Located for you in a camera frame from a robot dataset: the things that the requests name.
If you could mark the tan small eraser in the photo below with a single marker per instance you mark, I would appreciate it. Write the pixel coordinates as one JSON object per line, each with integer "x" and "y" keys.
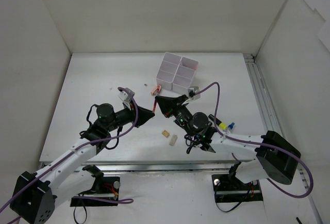
{"x": 165, "y": 133}

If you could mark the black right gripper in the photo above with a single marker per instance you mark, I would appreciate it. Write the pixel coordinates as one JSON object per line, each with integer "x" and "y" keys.
{"x": 172, "y": 106}

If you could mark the white divided organizer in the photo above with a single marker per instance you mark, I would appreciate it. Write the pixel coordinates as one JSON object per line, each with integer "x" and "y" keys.
{"x": 167, "y": 70}
{"x": 184, "y": 76}

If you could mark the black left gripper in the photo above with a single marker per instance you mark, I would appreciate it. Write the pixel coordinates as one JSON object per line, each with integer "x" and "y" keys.
{"x": 136, "y": 116}

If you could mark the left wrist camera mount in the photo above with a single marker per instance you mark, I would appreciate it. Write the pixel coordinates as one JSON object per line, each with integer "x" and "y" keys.
{"x": 126, "y": 96}

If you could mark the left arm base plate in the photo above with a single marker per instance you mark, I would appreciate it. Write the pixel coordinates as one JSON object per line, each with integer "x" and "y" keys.
{"x": 107, "y": 189}

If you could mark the aluminium rail frame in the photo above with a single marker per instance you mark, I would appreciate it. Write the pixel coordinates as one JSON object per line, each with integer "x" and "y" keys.
{"x": 234, "y": 90}

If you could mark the white divided organizer left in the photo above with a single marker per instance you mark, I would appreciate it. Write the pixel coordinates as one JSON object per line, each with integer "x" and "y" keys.
{"x": 167, "y": 70}

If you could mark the orange red pen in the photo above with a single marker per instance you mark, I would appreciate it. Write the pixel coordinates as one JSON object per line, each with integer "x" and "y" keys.
{"x": 154, "y": 106}

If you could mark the white divided organizer right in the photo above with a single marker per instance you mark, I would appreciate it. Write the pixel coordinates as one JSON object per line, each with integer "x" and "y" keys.
{"x": 184, "y": 76}

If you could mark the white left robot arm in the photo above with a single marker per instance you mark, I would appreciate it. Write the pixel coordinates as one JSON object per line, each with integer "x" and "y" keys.
{"x": 37, "y": 195}

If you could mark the pink white stapler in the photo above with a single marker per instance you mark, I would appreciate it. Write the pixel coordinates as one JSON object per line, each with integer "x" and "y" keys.
{"x": 156, "y": 90}

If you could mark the yellow highlighter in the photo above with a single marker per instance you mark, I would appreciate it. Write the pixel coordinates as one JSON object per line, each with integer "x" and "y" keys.
{"x": 219, "y": 123}

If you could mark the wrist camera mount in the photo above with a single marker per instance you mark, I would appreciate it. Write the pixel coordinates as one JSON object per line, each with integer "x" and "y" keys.
{"x": 126, "y": 96}
{"x": 192, "y": 93}

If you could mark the beige long eraser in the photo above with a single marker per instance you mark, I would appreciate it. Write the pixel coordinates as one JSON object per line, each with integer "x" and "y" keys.
{"x": 173, "y": 140}

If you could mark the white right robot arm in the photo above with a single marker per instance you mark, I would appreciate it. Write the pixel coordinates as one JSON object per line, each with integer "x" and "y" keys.
{"x": 270, "y": 156}

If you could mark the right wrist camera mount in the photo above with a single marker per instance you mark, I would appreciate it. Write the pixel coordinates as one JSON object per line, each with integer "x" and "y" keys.
{"x": 192, "y": 93}

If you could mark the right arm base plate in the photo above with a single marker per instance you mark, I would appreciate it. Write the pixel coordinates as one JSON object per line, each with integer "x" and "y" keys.
{"x": 228, "y": 190}

